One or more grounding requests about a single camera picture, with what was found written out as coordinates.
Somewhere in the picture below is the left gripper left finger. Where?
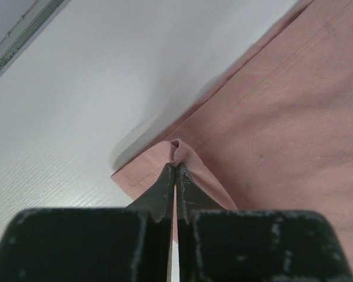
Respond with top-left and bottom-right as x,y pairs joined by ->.
0,164 -> 175,281

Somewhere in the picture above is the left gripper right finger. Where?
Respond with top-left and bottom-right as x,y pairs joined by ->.
175,165 -> 353,281

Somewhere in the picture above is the pink t shirt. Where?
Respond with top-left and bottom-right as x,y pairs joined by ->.
112,1 -> 353,271

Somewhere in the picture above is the left aluminium corner post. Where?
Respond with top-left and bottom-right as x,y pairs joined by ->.
0,0 -> 68,76

